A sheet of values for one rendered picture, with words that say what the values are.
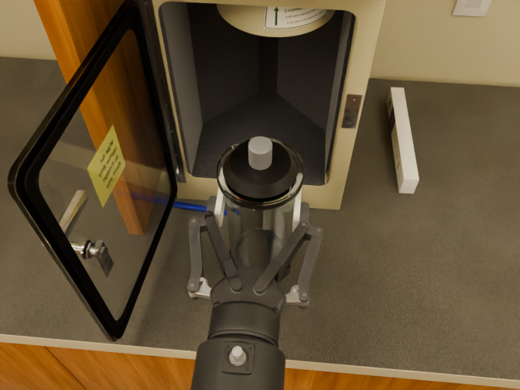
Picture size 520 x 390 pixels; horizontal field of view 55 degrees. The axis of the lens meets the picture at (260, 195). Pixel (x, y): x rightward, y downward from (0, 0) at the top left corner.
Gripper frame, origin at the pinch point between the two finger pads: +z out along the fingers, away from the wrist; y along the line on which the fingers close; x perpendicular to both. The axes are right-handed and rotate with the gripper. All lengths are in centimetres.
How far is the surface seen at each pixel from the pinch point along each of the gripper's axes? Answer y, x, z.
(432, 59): -36, 23, 62
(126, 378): 28, 58, -8
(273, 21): 0.1, -12.1, 20.2
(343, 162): -12.7, 13.3, 18.5
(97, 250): 18.7, 0.7, -9.7
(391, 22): -24, 14, 62
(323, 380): -13.0, 46.3, -8.2
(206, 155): 12.3, 19.9, 23.8
